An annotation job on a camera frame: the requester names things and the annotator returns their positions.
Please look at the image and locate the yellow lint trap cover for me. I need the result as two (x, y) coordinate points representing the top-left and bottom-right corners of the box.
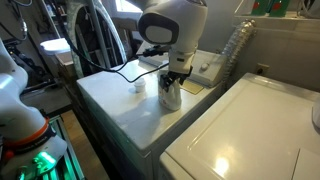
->
(181, 80), (203, 95)

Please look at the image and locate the wall power outlet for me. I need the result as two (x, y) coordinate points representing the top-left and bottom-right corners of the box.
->
(256, 63), (269, 75)

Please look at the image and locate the silver flexible vent hose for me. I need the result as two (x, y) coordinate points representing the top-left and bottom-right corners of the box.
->
(221, 18), (258, 88)

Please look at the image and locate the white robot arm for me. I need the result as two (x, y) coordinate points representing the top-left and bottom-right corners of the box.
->
(0, 0), (208, 180)

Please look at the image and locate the white detergent bottle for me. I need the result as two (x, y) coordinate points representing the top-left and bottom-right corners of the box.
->
(158, 74), (181, 111)

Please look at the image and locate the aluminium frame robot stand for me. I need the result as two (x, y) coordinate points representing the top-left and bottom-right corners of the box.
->
(40, 115), (86, 180)

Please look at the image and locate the green box on shelf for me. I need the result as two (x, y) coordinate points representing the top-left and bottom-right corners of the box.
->
(251, 0), (290, 17)

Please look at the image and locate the white washing machine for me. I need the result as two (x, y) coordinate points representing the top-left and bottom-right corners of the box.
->
(159, 73), (320, 180)

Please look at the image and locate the window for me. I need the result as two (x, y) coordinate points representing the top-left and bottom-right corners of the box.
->
(115, 0), (141, 13)

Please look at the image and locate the white dryer with control panel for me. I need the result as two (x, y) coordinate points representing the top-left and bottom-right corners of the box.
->
(77, 50), (225, 180)

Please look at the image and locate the white bottle cap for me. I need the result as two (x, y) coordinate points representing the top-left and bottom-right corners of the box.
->
(134, 78), (146, 93)

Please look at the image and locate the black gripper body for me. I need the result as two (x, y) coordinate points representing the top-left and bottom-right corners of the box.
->
(160, 69), (192, 85)

